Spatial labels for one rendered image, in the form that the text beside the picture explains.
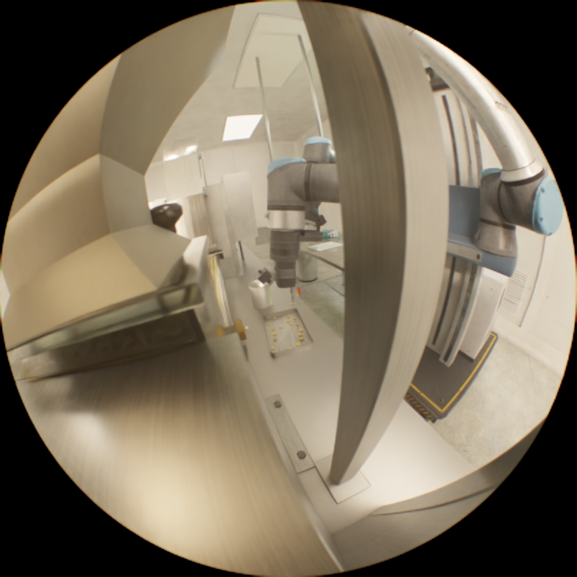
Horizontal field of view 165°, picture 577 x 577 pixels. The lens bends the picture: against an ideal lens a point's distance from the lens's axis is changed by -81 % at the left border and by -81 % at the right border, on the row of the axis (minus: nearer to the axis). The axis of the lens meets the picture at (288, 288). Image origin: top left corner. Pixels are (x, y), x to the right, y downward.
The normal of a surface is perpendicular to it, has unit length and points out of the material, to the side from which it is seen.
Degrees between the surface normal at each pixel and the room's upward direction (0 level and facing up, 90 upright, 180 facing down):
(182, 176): 71
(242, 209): 90
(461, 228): 90
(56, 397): 0
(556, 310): 90
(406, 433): 0
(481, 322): 90
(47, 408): 0
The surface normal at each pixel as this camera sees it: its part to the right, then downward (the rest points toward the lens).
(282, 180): -0.32, 0.35
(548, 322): -0.92, 0.26
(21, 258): 0.36, 0.36
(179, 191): 0.30, 0.04
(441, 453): -0.13, -0.90
